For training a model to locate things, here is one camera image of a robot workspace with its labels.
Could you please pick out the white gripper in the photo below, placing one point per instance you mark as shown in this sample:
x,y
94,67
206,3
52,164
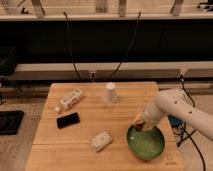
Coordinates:
x,y
150,117

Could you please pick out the dark red pepper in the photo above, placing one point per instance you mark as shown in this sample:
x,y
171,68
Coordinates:
x,y
139,127

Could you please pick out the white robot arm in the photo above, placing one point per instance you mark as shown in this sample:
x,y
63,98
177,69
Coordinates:
x,y
173,102

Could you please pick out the green ceramic bowl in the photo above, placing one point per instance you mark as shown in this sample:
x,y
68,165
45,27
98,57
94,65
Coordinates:
x,y
146,145

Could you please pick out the white paper cup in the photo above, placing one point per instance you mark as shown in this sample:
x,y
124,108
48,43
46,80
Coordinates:
x,y
110,95

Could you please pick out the white rectangular soap box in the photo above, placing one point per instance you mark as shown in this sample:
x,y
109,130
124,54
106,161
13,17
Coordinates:
x,y
100,141

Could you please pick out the wooden table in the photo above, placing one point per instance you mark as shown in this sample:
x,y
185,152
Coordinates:
x,y
69,149

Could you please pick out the black smartphone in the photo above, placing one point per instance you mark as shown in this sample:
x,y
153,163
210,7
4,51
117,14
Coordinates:
x,y
67,120

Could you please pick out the clear plastic water bottle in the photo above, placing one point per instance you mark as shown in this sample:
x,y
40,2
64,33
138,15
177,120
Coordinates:
x,y
69,100

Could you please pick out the black floor mat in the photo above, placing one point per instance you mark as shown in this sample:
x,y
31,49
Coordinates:
x,y
10,122

